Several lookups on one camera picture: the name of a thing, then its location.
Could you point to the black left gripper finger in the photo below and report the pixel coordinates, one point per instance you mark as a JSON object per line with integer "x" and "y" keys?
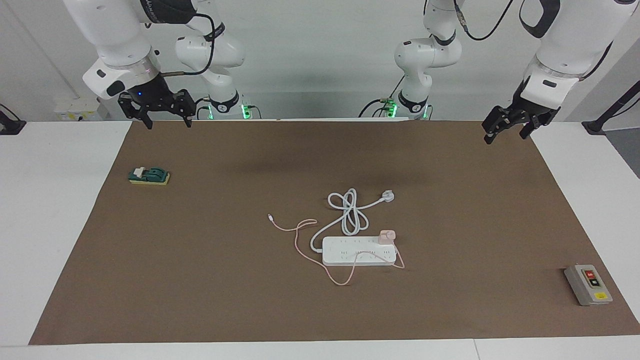
{"x": 527, "y": 131}
{"x": 488, "y": 136}

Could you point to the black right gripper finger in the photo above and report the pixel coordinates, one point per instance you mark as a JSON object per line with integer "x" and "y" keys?
{"x": 147, "y": 121}
{"x": 188, "y": 119}

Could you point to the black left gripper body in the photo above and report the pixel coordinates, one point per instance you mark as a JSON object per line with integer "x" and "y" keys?
{"x": 520, "y": 112}

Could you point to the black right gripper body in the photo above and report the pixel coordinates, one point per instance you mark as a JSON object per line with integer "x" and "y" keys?
{"x": 155, "y": 97}

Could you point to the pink charger adapter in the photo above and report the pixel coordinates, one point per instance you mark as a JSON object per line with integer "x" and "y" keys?
{"x": 386, "y": 236}

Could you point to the white power strip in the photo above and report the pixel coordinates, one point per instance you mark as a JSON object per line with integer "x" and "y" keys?
{"x": 345, "y": 252}

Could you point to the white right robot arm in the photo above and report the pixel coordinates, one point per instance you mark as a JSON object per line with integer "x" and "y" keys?
{"x": 115, "y": 30}

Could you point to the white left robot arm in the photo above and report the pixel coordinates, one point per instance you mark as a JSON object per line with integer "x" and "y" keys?
{"x": 575, "y": 45}

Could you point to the small black table clamp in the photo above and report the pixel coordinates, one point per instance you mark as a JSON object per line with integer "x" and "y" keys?
{"x": 11, "y": 127}

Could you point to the brown table mat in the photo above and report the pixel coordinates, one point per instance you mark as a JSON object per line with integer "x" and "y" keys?
{"x": 225, "y": 280}

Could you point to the green knife switch yellow base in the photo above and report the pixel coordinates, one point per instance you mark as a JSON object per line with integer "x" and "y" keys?
{"x": 150, "y": 176}

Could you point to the white wall socket box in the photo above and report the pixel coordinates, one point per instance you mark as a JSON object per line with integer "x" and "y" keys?
{"x": 77, "y": 111}

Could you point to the grey push button switch box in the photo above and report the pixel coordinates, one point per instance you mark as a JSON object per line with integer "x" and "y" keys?
{"x": 585, "y": 287}

